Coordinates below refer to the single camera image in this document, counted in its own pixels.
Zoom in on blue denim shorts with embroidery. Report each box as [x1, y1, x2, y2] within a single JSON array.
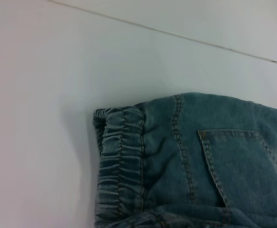
[[92, 92, 277, 228]]

